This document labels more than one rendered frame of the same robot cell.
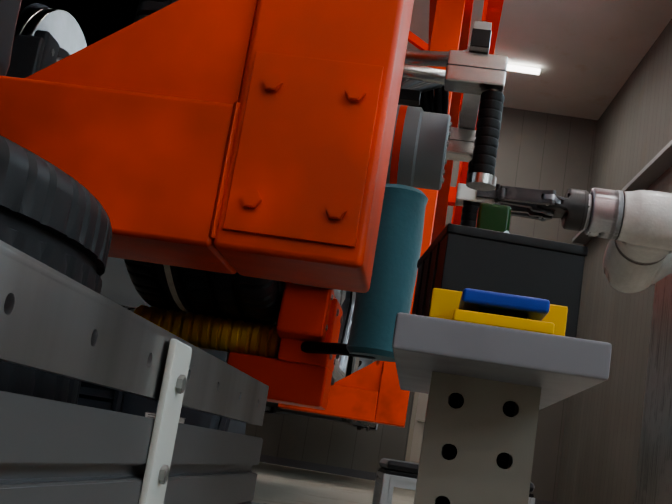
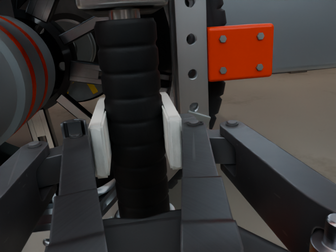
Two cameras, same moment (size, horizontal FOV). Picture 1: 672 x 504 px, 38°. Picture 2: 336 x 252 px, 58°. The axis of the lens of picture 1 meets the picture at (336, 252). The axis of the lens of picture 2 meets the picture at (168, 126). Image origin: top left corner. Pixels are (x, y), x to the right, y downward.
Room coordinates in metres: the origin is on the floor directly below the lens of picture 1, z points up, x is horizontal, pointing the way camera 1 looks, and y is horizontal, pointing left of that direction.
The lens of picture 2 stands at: (1.70, -0.42, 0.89)
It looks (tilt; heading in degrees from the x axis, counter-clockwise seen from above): 18 degrees down; 78
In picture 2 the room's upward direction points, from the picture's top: 4 degrees counter-clockwise
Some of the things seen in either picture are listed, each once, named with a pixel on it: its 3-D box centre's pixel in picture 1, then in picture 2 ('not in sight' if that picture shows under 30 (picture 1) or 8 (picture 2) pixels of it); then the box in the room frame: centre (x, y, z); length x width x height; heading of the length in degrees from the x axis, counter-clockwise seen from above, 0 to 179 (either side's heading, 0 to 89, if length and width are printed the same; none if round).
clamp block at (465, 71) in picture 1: (475, 72); not in sight; (1.39, -0.17, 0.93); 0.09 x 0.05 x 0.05; 84
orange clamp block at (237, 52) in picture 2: not in sight; (232, 51); (1.89, -0.01, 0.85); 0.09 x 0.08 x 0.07; 174
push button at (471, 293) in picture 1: (501, 312); not in sight; (0.80, -0.15, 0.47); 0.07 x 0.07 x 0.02; 84
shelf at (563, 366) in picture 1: (482, 371); not in sight; (0.97, -0.16, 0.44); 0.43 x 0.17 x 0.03; 174
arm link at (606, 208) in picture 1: (601, 213); not in sight; (1.70, -0.46, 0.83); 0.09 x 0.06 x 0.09; 174
